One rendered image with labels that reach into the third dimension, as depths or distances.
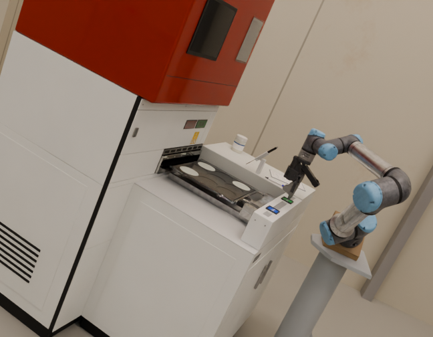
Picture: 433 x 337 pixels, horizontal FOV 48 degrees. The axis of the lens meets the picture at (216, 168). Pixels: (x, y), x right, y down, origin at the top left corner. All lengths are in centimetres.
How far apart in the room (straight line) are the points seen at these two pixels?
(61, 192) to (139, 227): 37
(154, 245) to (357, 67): 253
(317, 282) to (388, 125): 198
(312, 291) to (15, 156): 157
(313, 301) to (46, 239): 134
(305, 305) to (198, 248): 77
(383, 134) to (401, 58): 62
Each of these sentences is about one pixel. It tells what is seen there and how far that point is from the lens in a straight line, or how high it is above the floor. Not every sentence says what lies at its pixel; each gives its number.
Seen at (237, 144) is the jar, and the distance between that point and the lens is 285.
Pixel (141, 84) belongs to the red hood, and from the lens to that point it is 191.
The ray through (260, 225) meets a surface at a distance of 203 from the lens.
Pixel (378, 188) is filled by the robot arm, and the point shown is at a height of 128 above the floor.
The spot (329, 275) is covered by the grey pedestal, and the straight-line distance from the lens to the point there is 254.
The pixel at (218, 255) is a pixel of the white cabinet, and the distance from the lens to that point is 206.
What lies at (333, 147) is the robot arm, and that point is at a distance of 222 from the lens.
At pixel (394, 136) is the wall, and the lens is 423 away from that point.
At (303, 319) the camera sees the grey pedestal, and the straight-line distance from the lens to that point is 265.
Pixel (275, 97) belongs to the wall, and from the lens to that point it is 413.
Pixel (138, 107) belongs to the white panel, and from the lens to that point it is 191.
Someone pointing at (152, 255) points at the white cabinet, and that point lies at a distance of 220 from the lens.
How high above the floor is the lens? 159
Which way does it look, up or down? 15 degrees down
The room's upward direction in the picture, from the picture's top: 24 degrees clockwise
